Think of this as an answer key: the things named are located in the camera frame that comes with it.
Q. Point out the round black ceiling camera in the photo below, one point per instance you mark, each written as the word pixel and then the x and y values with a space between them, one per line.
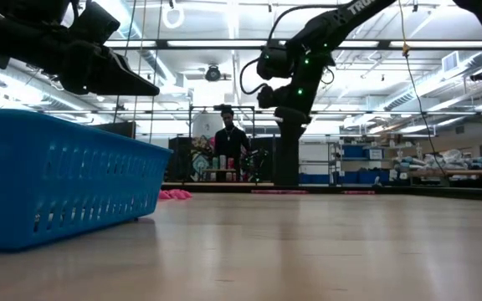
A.
pixel 213 73

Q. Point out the ceiling light strip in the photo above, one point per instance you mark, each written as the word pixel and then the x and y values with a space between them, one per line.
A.
pixel 132 43
pixel 358 43
pixel 433 44
pixel 216 43

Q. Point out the ceiling air vent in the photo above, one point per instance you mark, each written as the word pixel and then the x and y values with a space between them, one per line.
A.
pixel 450 62

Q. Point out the dark rectangular panel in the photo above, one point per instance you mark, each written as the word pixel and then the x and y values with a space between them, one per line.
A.
pixel 119 129

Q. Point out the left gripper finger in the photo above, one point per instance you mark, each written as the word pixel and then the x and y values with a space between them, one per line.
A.
pixel 124 79

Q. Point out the black cabinet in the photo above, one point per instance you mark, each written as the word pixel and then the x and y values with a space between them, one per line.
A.
pixel 178 161
pixel 271 146

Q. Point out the cluttered workbench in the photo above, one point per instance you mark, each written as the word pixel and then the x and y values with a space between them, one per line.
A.
pixel 454 165

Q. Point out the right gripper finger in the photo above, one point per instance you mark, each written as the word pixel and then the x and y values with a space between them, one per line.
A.
pixel 290 150

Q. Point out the dark magenta crayon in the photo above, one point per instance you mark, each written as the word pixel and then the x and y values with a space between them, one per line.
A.
pixel 359 192
pixel 266 192

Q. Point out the black ceiling fixture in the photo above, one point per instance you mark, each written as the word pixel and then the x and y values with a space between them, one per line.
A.
pixel 479 76

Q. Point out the small pink piece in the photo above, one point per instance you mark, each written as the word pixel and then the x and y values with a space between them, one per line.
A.
pixel 165 195
pixel 177 194
pixel 186 194

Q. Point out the person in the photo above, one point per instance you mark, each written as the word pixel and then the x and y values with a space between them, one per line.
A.
pixel 230 142

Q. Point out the blue plastic basket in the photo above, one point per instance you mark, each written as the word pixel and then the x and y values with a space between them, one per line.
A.
pixel 57 175

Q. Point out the shelf with blue bins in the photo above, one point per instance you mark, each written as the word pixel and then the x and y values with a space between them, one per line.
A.
pixel 358 163

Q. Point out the thin black gantry frame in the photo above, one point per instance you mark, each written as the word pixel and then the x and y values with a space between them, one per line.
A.
pixel 241 107

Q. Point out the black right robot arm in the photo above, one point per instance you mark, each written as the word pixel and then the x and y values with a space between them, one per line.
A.
pixel 350 16

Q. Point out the small table with cups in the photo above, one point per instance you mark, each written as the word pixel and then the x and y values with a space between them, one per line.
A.
pixel 222 163

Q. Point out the colourful patterned banner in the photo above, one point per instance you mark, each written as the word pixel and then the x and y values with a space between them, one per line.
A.
pixel 201 163

